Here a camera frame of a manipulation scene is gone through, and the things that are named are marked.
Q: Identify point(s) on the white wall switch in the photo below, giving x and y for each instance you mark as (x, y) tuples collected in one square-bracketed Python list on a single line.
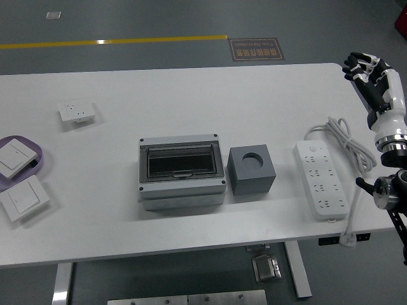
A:
[(23, 198), (16, 157)]

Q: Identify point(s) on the red object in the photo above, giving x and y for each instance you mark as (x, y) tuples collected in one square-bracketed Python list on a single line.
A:
[(401, 20)]

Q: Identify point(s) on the grey junction box clear lid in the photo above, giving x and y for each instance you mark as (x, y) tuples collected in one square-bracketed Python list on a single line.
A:
[(181, 190)]

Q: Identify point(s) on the purple tray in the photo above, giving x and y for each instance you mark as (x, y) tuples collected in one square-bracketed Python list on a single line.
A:
[(38, 160)]

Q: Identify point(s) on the white table leg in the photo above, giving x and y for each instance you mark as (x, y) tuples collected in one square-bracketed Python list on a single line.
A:
[(62, 286), (300, 273)]

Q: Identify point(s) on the steel base plate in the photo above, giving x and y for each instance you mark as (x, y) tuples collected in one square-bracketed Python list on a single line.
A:
[(147, 300), (227, 298)]

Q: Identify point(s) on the white power strip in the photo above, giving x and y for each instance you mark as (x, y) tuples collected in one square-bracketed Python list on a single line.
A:
[(321, 181)]

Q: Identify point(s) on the small silver floor plate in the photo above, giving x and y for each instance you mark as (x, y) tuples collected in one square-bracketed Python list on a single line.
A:
[(53, 15)]

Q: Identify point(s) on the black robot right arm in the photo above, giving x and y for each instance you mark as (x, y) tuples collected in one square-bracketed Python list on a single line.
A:
[(389, 190)]

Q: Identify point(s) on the grey cube with round hole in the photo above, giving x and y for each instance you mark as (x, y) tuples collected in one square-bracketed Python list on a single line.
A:
[(251, 181)]

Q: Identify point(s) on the white wall socket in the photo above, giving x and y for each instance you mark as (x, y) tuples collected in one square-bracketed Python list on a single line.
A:
[(76, 111)]

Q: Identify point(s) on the brown floor sign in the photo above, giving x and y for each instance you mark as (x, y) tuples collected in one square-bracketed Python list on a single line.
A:
[(256, 49)]

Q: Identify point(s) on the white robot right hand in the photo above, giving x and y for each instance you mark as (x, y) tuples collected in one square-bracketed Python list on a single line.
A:
[(392, 117)]

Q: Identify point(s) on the metal floor box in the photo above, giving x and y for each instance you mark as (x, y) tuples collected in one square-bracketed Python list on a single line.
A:
[(265, 268)]

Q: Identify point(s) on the metal bracket under table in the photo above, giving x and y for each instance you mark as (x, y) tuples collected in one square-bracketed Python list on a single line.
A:
[(257, 248)]

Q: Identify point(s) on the black table control panel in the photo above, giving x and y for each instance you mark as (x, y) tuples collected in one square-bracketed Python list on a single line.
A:
[(330, 240)]

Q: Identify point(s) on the yellow floor tape line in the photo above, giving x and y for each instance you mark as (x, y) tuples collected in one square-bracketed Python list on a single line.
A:
[(127, 41)]

